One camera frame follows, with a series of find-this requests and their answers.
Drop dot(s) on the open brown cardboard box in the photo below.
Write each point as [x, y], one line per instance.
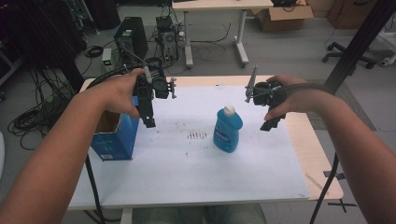
[280, 20]

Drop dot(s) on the person's left hand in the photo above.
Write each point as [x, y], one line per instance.
[115, 93]

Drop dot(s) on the small white device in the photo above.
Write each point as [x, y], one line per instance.
[106, 59]

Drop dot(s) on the blue bottle with white cap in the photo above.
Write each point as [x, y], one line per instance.
[225, 133]

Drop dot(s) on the black tape cross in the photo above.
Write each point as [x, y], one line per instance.
[342, 205]

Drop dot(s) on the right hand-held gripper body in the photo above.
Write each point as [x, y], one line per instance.
[267, 93]

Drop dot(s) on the white desk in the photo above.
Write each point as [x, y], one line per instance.
[218, 4]

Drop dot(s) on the black office chair base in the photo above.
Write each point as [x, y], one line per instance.
[348, 56]

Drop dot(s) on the person's right hand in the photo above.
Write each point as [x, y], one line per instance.
[302, 98]

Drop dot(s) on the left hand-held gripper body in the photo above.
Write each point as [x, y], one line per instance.
[146, 88]

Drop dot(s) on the black metal stand pole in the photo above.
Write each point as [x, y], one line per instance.
[361, 40]

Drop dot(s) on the white table mat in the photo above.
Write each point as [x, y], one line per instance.
[186, 174]

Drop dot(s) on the blue cardboard box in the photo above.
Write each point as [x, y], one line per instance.
[118, 143]

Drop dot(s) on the open computer case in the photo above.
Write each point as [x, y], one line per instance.
[168, 40]

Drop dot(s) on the closed brown cardboard box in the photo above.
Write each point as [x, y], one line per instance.
[351, 14]

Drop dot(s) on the black computer tower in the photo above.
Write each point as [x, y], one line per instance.
[130, 39]

